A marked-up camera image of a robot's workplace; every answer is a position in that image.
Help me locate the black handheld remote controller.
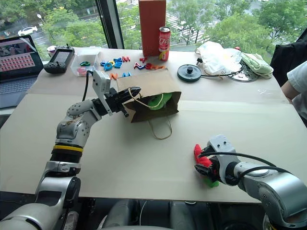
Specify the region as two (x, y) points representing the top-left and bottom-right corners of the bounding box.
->
(43, 44), (76, 74)

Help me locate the black jacket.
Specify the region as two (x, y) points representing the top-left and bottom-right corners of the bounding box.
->
(270, 30), (307, 87)

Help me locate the thin white cable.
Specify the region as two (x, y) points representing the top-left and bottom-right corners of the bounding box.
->
(140, 199), (147, 226)

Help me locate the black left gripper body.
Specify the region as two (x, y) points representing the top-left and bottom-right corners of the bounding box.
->
(105, 87), (130, 118)

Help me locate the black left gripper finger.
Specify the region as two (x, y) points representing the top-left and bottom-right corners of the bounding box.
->
(117, 86), (142, 97)
(119, 93), (142, 105)

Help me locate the tall orange cardboard box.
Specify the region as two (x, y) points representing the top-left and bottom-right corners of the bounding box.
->
(138, 0), (171, 58)

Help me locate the clear round glass lid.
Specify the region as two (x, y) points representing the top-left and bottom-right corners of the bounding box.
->
(226, 61), (260, 83)

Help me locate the light green cloth bag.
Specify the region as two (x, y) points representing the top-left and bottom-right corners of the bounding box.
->
(240, 52), (274, 80)

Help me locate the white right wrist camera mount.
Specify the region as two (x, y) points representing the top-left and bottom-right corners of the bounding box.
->
(206, 134), (237, 185)

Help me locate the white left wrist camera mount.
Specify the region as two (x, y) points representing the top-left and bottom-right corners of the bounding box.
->
(92, 70), (114, 117)

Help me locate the black round kettle base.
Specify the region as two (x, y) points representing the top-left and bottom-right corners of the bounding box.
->
(177, 64), (203, 83)

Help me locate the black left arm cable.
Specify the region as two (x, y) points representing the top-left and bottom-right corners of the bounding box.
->
(82, 70), (94, 102)

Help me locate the red soda can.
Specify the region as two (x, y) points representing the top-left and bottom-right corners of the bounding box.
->
(158, 26), (172, 61)

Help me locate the white plastic bag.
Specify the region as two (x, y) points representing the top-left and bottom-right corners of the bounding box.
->
(195, 41), (243, 75)

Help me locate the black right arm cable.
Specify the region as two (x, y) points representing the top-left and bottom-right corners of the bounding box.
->
(197, 151), (292, 185)

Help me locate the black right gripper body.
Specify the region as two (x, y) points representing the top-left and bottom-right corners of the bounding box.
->
(203, 148), (224, 184)

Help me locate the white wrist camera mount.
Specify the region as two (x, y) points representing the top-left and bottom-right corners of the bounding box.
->
(92, 70), (114, 117)
(206, 134), (237, 185)

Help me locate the grey laptop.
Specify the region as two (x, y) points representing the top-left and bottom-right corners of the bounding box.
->
(0, 34), (45, 109)

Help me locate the person's arm white sleeve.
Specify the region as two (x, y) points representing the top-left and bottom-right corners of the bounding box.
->
(281, 59), (307, 122)

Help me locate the white car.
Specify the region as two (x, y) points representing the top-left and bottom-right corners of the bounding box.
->
(17, 25), (38, 37)

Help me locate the black window frame post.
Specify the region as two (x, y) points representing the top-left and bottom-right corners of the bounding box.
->
(94, 0), (125, 50)

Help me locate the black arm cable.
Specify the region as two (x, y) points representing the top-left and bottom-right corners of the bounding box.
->
(197, 151), (292, 185)
(82, 70), (94, 102)

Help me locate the brown paper bag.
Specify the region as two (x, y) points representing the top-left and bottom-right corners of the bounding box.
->
(116, 68), (182, 141)

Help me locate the clear plastic box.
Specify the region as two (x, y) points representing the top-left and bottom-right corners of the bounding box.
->
(71, 52), (102, 78)

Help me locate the red and green plush toy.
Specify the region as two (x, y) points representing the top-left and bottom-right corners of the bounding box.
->
(193, 143), (220, 188)

